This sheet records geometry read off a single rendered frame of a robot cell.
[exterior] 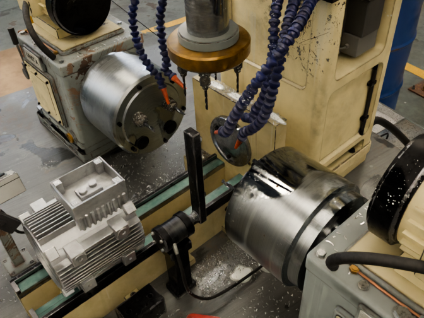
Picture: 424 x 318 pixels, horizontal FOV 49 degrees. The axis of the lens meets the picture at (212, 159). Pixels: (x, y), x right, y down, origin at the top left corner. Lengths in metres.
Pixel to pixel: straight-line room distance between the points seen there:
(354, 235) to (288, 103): 0.47
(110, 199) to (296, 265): 0.39
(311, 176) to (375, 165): 0.63
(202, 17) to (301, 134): 0.43
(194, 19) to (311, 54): 0.28
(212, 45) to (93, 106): 0.47
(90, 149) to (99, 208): 0.58
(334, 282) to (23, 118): 1.36
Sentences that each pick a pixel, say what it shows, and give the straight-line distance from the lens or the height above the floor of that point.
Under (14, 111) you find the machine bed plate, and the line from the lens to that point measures 1.92.
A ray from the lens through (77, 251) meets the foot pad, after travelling 0.97.
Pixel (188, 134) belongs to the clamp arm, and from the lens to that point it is 0.90.
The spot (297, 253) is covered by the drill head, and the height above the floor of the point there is 1.09.
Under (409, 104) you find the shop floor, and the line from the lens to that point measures 3.30.
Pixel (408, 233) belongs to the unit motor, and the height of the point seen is 1.28.
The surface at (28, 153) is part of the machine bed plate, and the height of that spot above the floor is 0.80.
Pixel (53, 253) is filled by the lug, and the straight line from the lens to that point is 0.97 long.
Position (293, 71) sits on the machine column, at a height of 1.20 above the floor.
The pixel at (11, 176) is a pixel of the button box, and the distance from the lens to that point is 1.18.
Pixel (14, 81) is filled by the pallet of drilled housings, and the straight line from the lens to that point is 3.47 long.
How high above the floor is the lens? 1.81
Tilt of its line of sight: 42 degrees down
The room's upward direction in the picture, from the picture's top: 3 degrees counter-clockwise
